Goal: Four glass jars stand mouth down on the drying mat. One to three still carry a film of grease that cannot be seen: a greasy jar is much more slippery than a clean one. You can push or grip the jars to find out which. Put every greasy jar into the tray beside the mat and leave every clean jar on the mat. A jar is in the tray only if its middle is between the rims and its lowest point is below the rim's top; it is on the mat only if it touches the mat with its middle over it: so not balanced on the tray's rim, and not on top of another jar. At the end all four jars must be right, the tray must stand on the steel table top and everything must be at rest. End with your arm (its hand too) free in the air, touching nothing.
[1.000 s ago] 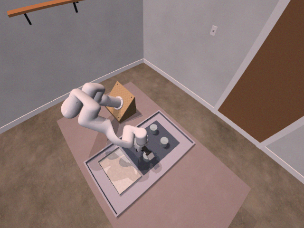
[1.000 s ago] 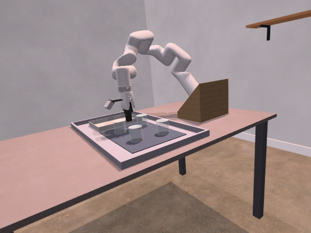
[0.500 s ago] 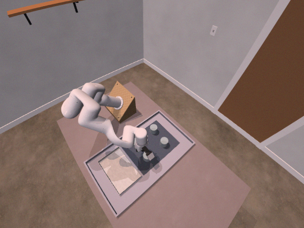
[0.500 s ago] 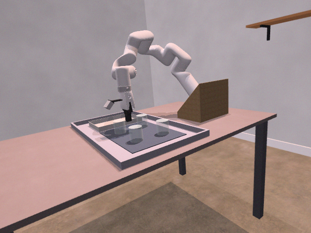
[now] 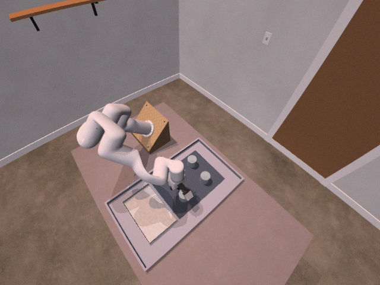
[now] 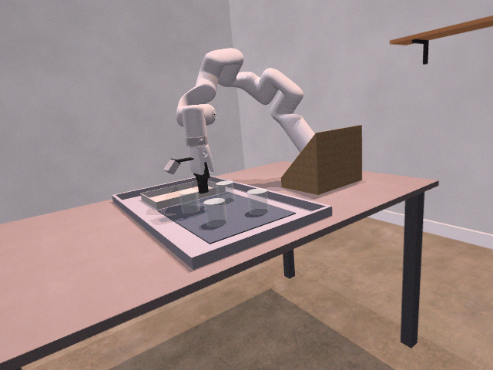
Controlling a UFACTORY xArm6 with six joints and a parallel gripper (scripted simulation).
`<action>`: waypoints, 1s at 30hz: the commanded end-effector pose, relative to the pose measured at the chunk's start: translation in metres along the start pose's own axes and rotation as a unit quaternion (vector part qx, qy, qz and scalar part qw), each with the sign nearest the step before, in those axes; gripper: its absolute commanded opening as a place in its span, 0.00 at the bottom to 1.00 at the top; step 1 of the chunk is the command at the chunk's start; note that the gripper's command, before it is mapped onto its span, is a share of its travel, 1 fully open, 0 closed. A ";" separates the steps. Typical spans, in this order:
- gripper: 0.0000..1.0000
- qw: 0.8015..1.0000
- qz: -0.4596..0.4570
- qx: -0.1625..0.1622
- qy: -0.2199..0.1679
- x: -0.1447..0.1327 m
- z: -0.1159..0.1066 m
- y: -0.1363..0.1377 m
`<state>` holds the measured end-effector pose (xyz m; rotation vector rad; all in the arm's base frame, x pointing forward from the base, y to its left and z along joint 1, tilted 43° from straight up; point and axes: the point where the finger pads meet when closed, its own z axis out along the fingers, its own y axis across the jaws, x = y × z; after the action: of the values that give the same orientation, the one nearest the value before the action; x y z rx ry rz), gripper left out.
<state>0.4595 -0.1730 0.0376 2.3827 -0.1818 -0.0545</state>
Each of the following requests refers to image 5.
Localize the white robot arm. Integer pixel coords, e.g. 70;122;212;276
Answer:
77;103;193;201

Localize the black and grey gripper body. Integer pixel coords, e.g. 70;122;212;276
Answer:
169;175;186;190

